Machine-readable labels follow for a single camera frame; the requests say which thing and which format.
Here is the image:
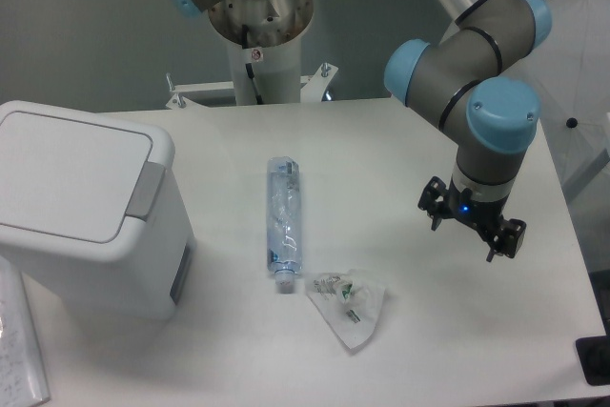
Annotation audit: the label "crumpled white paper cup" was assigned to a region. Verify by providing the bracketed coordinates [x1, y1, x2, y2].
[304, 269, 387, 354]

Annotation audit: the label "black cable on pedestal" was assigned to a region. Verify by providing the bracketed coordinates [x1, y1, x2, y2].
[240, 23, 265, 106]

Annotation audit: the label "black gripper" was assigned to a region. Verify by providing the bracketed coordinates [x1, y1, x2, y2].
[417, 176, 527, 262]

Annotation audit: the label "black device at edge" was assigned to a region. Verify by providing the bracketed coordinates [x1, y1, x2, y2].
[575, 336, 609, 386]

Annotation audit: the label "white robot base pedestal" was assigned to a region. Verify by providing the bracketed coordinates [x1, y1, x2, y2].
[166, 0, 338, 109]

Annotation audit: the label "white push-lid trash can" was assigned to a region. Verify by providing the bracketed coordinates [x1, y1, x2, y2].
[1, 100, 195, 319]

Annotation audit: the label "white umbrella with lettering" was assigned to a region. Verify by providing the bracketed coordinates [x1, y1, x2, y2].
[509, 0, 609, 203]

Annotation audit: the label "crushed clear plastic bottle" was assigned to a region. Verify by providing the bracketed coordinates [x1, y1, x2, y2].
[266, 156, 302, 294]

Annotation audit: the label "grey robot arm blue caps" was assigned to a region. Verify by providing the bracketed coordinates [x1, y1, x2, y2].
[172, 0, 552, 257]

